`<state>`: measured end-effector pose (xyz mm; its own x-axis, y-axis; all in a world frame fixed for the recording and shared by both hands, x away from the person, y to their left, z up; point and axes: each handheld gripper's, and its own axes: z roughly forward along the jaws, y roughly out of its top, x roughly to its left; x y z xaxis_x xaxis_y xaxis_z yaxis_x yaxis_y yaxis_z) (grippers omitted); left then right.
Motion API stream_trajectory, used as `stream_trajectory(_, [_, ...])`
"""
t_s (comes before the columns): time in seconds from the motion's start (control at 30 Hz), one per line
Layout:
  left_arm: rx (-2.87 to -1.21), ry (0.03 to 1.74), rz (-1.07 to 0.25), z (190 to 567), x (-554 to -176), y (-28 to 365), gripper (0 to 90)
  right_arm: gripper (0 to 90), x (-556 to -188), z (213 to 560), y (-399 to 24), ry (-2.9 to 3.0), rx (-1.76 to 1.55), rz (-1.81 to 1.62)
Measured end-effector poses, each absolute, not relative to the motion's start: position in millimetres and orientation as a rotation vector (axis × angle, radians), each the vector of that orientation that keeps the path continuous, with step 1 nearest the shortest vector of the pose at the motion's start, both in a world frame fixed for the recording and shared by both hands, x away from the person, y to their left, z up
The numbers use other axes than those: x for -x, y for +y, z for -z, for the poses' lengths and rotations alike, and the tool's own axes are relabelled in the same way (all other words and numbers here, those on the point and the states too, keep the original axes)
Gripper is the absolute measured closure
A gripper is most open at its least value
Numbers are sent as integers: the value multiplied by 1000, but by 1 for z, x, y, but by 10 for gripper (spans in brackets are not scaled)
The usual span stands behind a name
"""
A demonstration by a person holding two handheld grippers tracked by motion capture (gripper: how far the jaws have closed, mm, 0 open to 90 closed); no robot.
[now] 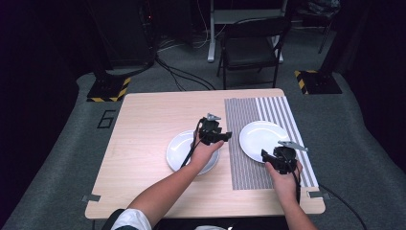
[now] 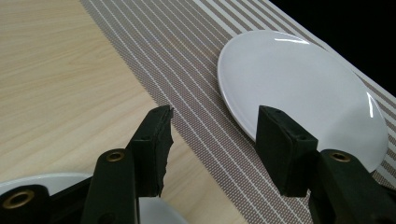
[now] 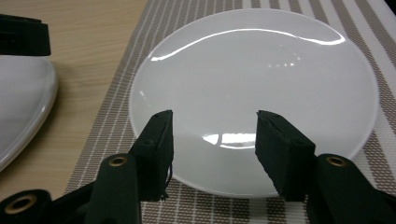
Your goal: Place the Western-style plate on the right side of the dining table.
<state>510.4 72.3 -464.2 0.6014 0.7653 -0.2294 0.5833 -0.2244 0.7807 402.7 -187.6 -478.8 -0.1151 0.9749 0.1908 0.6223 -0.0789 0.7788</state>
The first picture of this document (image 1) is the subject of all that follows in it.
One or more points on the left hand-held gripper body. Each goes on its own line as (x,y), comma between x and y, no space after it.
(209,131)

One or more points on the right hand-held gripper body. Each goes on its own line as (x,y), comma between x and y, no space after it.
(285,159)

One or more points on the white round plate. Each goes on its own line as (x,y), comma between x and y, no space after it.
(178,150)
(258,137)

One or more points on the person's left hand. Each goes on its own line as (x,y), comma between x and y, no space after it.
(202,155)

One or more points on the person's right hand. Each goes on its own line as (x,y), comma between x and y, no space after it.
(285,187)

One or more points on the grey white striped placemat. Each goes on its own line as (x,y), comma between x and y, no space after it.
(245,172)

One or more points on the grey tape piece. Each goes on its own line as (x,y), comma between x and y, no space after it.
(91,198)
(317,194)

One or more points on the black stand with striped base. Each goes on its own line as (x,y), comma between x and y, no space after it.
(107,89)
(319,83)

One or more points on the person's white clothing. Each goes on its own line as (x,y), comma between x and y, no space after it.
(210,228)

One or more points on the black folding chair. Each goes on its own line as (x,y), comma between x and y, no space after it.
(252,48)

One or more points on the white shirt sleeve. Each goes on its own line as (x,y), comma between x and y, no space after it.
(132,220)

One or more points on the black equipment cabinet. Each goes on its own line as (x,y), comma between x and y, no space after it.
(130,32)

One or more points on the dark chair with clutter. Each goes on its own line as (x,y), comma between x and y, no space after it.
(319,16)

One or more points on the white metal desk frame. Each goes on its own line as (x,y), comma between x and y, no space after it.
(211,38)

